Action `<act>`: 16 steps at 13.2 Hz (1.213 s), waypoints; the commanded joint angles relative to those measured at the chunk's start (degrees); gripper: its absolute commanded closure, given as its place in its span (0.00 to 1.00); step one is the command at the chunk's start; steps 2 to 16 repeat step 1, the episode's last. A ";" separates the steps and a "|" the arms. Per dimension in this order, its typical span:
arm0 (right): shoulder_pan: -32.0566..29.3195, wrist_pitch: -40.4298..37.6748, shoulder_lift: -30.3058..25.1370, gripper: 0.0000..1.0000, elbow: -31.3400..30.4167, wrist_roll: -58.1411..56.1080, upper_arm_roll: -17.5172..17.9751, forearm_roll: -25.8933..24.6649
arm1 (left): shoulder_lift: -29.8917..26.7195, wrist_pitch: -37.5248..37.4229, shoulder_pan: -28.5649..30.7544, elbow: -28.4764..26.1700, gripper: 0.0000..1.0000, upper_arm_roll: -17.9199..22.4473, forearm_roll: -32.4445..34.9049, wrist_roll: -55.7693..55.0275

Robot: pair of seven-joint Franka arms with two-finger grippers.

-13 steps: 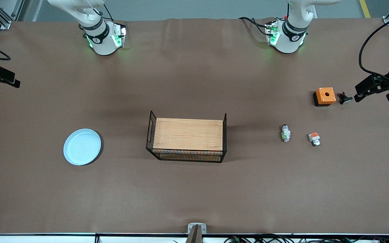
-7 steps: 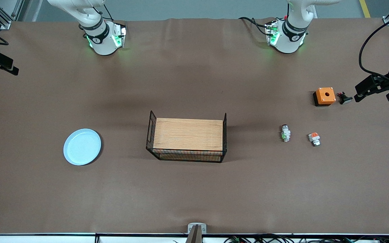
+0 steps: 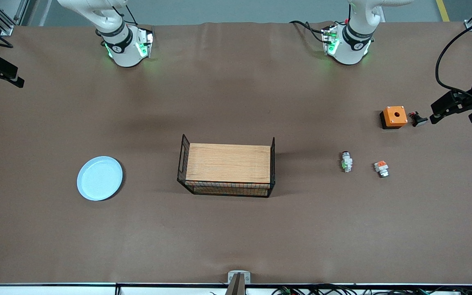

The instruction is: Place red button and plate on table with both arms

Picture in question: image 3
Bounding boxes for wooden board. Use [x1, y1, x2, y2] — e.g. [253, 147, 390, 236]
[186, 143, 271, 184]

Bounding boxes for brown table cover sheet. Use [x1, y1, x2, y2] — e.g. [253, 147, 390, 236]
[0, 20, 472, 285]

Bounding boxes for light blue round plate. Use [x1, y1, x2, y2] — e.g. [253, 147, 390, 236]
[77, 156, 123, 201]

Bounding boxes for black arm base cable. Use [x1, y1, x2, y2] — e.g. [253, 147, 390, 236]
[289, 20, 327, 43]

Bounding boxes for grey metal bracket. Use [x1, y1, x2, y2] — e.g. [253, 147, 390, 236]
[228, 270, 251, 284]

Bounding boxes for tangled black cables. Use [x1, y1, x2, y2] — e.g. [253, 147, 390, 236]
[271, 284, 472, 295]

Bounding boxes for orange button enclosure box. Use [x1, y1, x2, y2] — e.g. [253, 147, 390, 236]
[380, 106, 408, 130]

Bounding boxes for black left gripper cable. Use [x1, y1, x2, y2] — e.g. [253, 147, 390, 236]
[435, 16, 472, 103]

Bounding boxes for black wire basket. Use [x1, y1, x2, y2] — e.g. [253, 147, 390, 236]
[177, 134, 276, 198]

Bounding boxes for white table edge rail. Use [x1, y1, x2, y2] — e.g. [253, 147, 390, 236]
[0, 283, 472, 295]

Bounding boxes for black push button head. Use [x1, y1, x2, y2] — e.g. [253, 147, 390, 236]
[409, 111, 429, 127]

